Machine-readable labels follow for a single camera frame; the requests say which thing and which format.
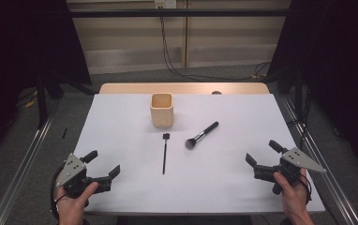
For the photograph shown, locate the black horizontal bar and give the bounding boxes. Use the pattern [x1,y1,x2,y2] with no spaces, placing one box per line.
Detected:
[68,8,291,18]

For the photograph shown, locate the yellow floor cable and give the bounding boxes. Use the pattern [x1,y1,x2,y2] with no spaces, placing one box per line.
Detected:
[24,90,39,109]

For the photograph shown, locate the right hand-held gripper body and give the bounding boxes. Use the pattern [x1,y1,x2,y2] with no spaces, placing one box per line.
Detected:
[253,147,327,196]

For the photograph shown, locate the black floor cables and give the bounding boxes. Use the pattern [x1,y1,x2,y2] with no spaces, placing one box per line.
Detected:
[288,90,312,149]

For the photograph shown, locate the aluminium rail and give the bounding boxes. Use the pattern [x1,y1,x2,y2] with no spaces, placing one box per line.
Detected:
[276,93,358,225]
[0,99,61,225]

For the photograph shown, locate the person's right hand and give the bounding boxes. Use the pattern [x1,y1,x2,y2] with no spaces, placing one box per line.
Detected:
[273,168,310,218]

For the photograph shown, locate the black metal stand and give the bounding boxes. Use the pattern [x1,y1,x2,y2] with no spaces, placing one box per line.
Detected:
[36,74,49,129]

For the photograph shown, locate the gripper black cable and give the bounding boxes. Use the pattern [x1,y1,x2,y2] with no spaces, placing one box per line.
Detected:
[298,173,313,204]
[50,164,68,221]

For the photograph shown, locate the white wall outlet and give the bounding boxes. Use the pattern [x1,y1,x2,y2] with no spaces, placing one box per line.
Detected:
[154,0,177,9]

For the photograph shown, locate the white paper sheet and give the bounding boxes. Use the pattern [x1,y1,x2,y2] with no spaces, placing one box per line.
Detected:
[73,93,326,214]

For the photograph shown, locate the black powder makeup brush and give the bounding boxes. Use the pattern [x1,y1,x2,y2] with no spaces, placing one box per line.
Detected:
[185,121,219,150]

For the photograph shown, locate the beige square cup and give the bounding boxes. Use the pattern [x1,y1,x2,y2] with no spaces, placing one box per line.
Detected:
[149,92,174,128]

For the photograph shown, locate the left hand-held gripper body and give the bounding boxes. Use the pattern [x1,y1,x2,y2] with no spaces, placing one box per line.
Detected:
[55,153,112,200]

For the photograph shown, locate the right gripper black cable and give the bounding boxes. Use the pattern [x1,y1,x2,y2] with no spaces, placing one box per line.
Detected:
[298,173,313,204]

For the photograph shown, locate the wooden table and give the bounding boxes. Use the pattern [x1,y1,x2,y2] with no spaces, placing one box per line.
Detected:
[98,82,271,96]

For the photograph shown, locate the thin black eyebrow brush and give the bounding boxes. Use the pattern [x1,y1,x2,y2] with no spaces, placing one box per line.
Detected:
[162,132,171,175]

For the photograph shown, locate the person's left hand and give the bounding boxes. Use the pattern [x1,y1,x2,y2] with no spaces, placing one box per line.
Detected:
[54,170,100,223]

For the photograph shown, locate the black wall cable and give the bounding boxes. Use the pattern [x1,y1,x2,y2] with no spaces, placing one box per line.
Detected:
[158,6,272,83]

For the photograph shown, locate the black curtain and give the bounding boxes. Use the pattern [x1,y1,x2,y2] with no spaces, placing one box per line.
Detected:
[0,0,92,167]
[265,0,358,179]

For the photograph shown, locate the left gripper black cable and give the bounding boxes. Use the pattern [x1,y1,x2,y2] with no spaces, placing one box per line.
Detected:
[50,164,68,221]

